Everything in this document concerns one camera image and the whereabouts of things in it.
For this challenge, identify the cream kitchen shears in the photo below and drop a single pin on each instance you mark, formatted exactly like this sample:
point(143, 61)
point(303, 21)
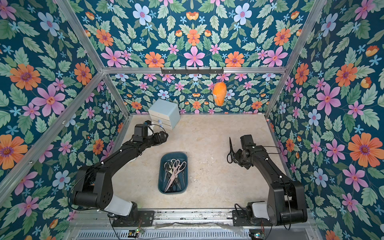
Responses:
point(168, 167)

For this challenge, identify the large all black scissors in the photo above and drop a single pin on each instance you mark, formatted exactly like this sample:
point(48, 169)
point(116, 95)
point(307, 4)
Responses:
point(230, 151)

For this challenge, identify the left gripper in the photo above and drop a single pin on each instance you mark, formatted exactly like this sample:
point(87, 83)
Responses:
point(158, 140)

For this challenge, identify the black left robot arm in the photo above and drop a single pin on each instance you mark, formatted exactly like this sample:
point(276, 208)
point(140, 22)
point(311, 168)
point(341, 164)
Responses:
point(93, 188)

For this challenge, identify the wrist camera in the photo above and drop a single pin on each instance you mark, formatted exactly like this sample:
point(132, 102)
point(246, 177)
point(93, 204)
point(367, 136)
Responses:
point(140, 132)
point(247, 141)

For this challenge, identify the pink handled scissors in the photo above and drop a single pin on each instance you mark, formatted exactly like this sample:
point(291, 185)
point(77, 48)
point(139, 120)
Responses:
point(178, 167)

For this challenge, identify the orange hanging plush toy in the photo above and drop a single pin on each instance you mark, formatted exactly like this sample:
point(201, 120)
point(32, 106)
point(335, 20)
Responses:
point(219, 93)

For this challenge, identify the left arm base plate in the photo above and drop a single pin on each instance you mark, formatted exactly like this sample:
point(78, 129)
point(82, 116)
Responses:
point(134, 219)

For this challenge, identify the blue black handled scissors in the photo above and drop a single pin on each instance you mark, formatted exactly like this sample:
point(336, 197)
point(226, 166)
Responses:
point(174, 187)

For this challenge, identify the teal plastic storage box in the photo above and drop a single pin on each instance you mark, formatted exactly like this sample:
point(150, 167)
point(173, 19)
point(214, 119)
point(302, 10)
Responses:
point(183, 176)

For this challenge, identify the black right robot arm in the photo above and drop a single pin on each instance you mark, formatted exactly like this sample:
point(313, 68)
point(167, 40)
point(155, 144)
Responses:
point(286, 203)

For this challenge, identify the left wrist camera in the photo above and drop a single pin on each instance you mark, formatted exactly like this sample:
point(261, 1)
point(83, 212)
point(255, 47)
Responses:
point(140, 132)

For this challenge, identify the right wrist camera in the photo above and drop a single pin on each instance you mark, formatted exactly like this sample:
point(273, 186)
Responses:
point(247, 141)

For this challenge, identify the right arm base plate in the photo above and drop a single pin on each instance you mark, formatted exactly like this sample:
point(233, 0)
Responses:
point(241, 219)

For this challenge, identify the light blue drawer cabinet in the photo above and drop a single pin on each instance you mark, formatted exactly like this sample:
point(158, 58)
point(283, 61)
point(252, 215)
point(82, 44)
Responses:
point(165, 113)

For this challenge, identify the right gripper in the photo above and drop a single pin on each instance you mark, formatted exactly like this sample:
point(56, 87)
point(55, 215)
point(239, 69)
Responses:
point(237, 154)

